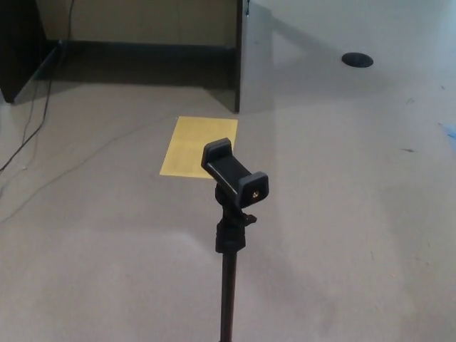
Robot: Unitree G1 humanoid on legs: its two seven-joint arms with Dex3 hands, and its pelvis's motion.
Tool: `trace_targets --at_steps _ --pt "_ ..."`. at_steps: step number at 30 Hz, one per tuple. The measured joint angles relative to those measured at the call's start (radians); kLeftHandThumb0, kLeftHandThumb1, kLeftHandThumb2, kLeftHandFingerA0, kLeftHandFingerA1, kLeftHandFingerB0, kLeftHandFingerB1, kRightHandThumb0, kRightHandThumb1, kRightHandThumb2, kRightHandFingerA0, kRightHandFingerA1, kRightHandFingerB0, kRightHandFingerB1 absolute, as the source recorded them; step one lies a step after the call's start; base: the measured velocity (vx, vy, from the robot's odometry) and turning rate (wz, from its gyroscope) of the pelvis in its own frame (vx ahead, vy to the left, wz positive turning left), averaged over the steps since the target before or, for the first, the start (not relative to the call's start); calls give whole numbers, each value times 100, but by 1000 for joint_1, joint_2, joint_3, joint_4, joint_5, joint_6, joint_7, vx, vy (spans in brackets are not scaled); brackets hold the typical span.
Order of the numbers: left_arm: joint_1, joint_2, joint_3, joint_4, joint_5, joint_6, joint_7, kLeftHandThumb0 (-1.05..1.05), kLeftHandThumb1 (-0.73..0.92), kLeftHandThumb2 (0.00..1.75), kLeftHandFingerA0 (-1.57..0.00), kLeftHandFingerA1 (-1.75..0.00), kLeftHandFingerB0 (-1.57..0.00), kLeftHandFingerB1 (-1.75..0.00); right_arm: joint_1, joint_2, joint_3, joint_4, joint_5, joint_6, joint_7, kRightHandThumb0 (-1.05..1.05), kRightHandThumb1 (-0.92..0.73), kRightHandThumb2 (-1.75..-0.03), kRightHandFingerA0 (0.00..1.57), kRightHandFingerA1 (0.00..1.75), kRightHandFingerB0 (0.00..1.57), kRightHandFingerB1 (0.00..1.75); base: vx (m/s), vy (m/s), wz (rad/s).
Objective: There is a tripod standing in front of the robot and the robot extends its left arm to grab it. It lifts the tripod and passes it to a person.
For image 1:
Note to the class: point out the black tripod with phone holder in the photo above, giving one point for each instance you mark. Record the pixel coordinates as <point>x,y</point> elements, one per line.
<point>228,171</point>

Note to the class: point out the dark wooden desk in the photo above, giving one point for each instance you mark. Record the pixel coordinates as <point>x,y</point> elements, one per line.
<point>228,64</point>

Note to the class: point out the yellow paper sheet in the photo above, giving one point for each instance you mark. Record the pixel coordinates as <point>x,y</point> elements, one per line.
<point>199,139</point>

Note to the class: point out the black round floor grommet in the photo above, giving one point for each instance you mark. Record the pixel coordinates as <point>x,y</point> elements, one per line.
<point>357,59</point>

